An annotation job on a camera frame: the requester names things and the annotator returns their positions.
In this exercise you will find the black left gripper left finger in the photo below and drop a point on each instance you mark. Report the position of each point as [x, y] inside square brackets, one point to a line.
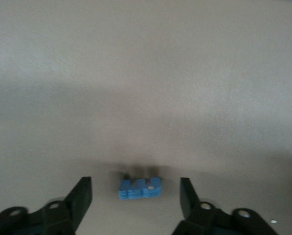
[62, 215]

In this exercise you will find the brown table cover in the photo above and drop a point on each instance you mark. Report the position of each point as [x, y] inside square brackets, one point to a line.
[136, 73]

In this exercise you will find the blue lowercase letter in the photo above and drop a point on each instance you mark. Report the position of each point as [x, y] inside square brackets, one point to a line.
[136, 192]

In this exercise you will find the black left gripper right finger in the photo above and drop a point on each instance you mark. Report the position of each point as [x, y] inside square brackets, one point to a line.
[204, 220]

